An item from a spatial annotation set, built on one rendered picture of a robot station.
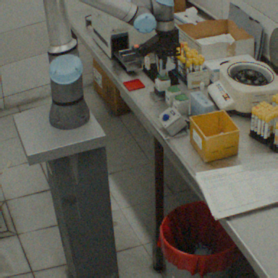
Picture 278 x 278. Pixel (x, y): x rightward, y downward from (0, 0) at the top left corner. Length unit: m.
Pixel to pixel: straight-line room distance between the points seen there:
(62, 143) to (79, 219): 0.40
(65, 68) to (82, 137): 0.25
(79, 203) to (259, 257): 0.87
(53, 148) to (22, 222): 1.15
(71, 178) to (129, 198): 1.05
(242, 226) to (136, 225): 1.34
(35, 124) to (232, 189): 0.75
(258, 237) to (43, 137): 0.84
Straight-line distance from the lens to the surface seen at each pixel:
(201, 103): 2.01
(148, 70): 2.37
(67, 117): 1.99
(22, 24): 3.76
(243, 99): 2.10
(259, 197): 1.75
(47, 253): 2.83
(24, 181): 3.29
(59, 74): 1.92
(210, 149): 1.87
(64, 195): 2.13
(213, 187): 1.78
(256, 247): 1.61
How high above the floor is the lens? 2.03
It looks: 36 degrees down
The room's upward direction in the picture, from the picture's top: 2 degrees counter-clockwise
